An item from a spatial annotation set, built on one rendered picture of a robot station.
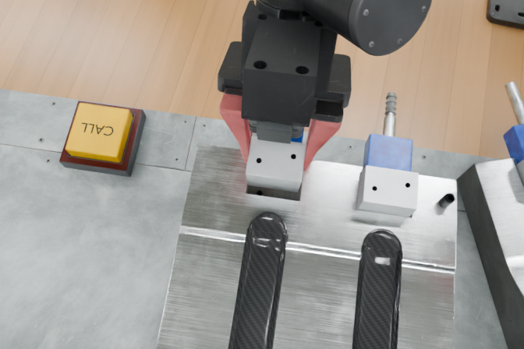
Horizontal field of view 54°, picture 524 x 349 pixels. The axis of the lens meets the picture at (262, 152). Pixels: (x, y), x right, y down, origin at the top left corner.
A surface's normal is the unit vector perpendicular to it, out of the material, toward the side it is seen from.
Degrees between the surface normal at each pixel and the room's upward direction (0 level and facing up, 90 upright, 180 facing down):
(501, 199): 0
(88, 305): 0
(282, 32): 31
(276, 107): 59
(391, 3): 65
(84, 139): 0
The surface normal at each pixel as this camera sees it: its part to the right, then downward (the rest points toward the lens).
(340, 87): 0.07, -0.79
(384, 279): -0.14, -0.34
